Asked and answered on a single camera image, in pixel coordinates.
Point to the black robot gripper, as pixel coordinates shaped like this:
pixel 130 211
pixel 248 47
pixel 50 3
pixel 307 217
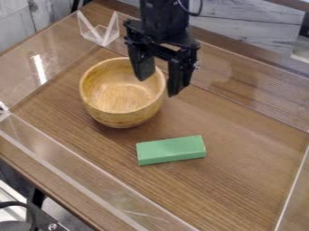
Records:
pixel 160 36

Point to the green rectangular block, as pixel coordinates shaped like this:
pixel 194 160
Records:
pixel 170 150

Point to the brown wooden bowl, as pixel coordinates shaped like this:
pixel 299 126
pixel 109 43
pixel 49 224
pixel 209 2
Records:
pixel 118 100

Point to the clear acrylic corner bracket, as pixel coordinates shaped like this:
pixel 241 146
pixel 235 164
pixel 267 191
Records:
pixel 99 34

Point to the clear acrylic tray wall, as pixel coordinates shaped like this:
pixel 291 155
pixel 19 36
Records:
pixel 247 106

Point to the black table leg frame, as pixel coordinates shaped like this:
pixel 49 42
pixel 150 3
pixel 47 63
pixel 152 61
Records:
pixel 45 222

